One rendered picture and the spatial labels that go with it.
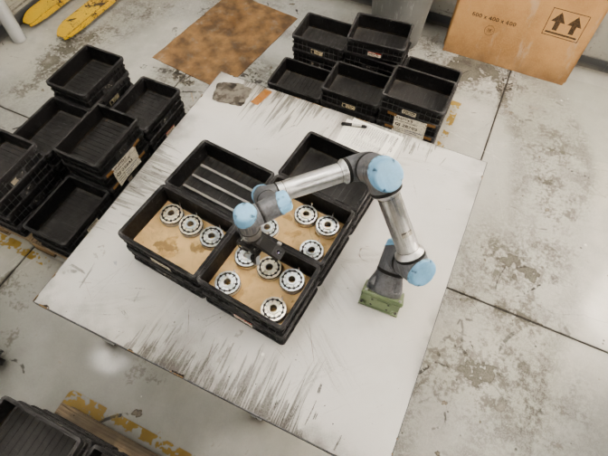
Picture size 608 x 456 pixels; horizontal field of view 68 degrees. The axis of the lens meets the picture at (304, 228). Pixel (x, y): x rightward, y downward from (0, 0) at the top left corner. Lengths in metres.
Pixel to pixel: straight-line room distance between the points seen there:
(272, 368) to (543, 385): 1.60
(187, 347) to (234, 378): 0.23
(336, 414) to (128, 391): 1.29
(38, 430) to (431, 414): 1.85
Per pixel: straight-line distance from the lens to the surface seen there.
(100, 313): 2.13
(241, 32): 4.35
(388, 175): 1.55
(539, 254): 3.25
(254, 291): 1.87
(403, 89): 3.14
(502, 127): 3.83
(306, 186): 1.60
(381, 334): 1.97
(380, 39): 3.48
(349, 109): 3.10
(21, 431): 2.36
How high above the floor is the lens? 2.55
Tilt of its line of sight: 59 degrees down
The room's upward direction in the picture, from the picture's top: 1 degrees clockwise
